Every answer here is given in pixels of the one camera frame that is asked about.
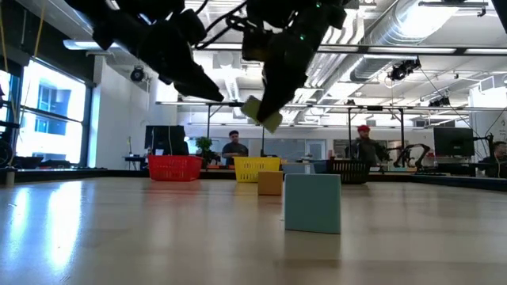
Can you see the black ceiling camera cluster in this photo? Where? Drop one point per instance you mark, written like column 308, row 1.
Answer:
column 402, row 70

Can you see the yellow plastic basket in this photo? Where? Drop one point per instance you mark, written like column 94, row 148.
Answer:
column 253, row 168

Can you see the black background robot arm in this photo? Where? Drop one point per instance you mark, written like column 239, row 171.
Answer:
column 416, row 146

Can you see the black aluminium table frame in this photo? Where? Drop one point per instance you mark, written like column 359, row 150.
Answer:
column 43, row 176

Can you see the black monitor stand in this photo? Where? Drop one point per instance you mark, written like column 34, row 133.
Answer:
column 490, row 154

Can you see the black plastic basket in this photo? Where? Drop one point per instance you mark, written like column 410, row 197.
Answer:
column 350, row 170

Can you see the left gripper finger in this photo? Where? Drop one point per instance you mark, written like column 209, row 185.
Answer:
column 194, row 73
column 190, row 91

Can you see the orange cube block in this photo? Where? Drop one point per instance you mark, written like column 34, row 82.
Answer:
column 270, row 184

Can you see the green potted plant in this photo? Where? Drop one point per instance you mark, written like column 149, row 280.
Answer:
column 204, row 144

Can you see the teal cube block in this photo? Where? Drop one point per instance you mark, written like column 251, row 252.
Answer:
column 313, row 204

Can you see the person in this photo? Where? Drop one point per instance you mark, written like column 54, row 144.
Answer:
column 497, row 158
column 234, row 150
column 366, row 150

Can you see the dark office desk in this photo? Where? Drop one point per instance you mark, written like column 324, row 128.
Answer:
column 134, row 159

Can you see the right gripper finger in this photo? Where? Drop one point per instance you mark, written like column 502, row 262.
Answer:
column 277, row 91

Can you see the red plastic basket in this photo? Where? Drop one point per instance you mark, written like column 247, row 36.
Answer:
column 174, row 168

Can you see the green long block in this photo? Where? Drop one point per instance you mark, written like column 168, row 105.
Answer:
column 250, row 107

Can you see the black monitor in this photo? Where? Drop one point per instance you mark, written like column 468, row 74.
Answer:
column 164, row 137
column 453, row 141

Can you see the black metal gantry frame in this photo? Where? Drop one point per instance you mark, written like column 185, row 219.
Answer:
column 237, row 105
column 374, row 107

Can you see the black overhead light beam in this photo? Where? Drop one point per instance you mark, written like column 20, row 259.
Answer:
column 344, row 49

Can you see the large window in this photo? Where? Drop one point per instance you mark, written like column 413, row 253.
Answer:
column 4, row 95
column 51, row 138

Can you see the black ceiling track light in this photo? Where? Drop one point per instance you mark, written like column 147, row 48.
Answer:
column 439, row 102

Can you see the white short post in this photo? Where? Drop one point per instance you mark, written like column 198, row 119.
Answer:
column 10, row 178

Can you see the silver ventilation duct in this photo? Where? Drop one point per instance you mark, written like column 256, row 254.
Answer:
column 390, row 31

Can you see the black ceiling dome camera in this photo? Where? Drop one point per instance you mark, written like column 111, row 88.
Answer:
column 137, row 74

